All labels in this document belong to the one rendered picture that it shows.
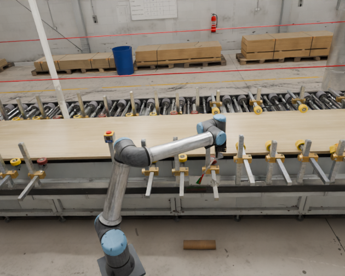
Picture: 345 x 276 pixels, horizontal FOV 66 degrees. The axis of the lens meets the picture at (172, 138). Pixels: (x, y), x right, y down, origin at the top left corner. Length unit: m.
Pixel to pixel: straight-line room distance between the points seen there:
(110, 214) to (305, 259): 1.81
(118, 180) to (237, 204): 1.51
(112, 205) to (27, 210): 1.73
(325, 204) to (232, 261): 1.10
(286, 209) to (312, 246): 0.38
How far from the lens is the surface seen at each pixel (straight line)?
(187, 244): 2.68
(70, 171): 2.72
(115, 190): 1.70
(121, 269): 1.88
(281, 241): 2.90
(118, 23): 9.18
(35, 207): 3.31
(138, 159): 1.47
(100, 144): 2.62
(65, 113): 3.30
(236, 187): 2.31
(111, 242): 1.76
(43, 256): 3.06
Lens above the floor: 2.20
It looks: 31 degrees down
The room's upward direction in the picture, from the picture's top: 4 degrees counter-clockwise
